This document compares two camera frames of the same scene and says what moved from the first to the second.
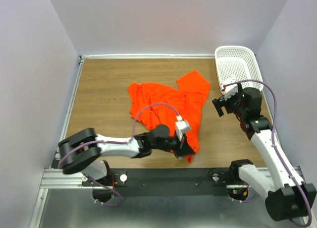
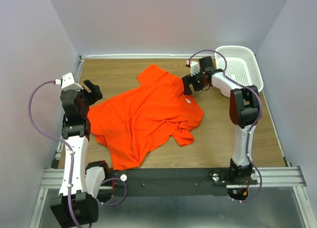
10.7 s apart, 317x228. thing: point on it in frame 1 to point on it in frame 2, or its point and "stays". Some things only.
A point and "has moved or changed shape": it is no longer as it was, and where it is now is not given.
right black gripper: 217,104 to 187,80
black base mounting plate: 163,181 stays
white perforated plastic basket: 239,63 stays
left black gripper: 184,147 to 95,93
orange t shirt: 152,105 has moved or changed shape
